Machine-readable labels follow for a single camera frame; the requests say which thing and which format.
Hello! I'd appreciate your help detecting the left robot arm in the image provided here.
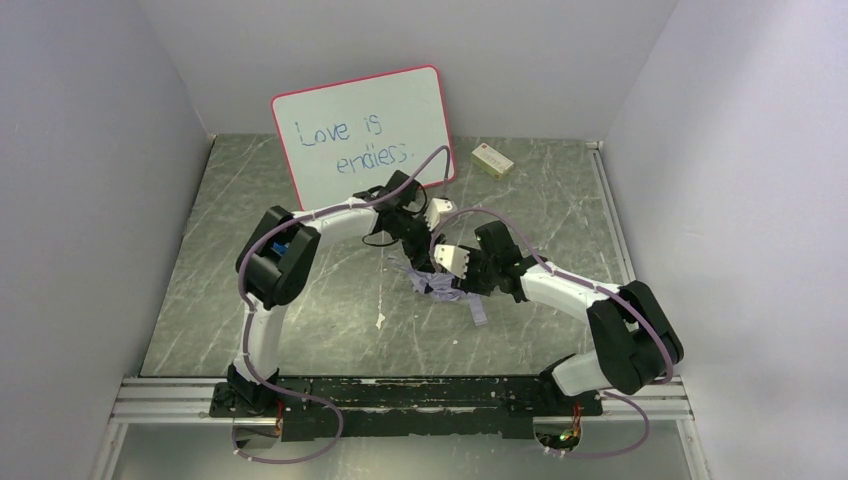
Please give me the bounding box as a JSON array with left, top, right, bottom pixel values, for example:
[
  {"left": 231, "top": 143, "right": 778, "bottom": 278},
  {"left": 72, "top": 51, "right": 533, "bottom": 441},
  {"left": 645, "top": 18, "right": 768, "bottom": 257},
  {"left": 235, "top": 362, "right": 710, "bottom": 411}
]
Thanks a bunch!
[{"left": 227, "top": 171, "right": 454, "bottom": 410}]

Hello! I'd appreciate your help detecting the blue and black stapler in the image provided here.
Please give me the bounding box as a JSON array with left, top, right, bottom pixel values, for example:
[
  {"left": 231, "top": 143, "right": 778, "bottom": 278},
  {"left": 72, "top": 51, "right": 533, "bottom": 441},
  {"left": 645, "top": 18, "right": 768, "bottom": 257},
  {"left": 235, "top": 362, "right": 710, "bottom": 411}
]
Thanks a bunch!
[{"left": 269, "top": 242, "right": 289, "bottom": 264}]

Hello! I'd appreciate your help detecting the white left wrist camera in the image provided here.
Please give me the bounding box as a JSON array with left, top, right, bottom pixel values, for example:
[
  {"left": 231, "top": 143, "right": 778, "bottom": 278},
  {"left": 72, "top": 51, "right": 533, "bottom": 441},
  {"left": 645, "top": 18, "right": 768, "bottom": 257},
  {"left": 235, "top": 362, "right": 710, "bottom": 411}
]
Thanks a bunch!
[{"left": 424, "top": 198, "right": 457, "bottom": 232}]

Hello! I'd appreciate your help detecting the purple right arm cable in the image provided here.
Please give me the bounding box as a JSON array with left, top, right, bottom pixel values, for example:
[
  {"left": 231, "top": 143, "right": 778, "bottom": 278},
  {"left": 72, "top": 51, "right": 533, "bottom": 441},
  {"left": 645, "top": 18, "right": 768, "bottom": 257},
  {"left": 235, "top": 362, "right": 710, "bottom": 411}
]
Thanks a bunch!
[{"left": 429, "top": 208, "right": 676, "bottom": 460}]

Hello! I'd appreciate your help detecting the white and black folding umbrella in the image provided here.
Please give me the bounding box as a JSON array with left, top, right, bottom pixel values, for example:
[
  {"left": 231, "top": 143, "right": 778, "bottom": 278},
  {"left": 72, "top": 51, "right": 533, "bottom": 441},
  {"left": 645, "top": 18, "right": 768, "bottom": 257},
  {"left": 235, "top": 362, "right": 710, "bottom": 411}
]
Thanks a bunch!
[{"left": 387, "top": 256, "right": 488, "bottom": 327}]

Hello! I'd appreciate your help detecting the aluminium frame rail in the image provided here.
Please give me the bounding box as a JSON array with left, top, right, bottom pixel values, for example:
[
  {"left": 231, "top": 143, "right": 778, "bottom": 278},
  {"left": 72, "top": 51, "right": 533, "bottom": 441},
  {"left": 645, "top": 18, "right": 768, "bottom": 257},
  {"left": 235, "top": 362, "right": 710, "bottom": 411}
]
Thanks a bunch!
[{"left": 95, "top": 135, "right": 710, "bottom": 479}]

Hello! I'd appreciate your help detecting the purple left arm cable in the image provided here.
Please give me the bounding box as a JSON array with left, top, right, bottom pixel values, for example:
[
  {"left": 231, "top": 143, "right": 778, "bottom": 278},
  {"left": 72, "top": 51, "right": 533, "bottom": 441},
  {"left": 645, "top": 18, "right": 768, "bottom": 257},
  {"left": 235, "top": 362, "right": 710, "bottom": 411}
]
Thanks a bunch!
[{"left": 231, "top": 144, "right": 454, "bottom": 465}]

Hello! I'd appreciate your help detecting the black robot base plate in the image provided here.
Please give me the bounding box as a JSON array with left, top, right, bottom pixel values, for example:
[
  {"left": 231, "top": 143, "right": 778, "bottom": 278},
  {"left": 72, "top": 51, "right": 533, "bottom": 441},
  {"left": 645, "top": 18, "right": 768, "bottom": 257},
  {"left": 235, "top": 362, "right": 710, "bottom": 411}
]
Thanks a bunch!
[{"left": 208, "top": 374, "right": 603, "bottom": 442}]

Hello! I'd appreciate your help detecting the small cream cardboard box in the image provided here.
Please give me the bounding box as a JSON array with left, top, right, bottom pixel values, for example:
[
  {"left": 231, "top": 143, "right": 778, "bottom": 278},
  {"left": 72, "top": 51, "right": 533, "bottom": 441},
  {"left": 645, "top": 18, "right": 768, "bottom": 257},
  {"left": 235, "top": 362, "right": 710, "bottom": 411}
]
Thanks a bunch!
[{"left": 471, "top": 143, "right": 515, "bottom": 179}]

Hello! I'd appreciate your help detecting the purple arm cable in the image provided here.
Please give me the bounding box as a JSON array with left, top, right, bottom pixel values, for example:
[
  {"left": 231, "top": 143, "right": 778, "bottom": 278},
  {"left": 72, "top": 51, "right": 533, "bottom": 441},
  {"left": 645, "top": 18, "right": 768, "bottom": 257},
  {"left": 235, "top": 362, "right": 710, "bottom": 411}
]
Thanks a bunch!
[
  {"left": 429, "top": 208, "right": 676, "bottom": 460},
  {"left": 231, "top": 144, "right": 454, "bottom": 465}
]

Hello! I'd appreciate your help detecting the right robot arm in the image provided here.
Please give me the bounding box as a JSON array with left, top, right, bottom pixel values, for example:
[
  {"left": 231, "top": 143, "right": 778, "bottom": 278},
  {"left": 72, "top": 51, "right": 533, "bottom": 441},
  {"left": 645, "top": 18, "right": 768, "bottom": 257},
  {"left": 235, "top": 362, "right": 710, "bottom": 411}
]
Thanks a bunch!
[{"left": 435, "top": 221, "right": 684, "bottom": 397}]

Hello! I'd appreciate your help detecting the red framed whiteboard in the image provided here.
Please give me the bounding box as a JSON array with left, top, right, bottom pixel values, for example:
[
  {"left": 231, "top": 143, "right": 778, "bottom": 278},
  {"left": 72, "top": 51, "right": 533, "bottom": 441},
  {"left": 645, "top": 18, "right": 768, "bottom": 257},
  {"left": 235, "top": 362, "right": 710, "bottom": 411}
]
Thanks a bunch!
[{"left": 270, "top": 65, "right": 457, "bottom": 210}]

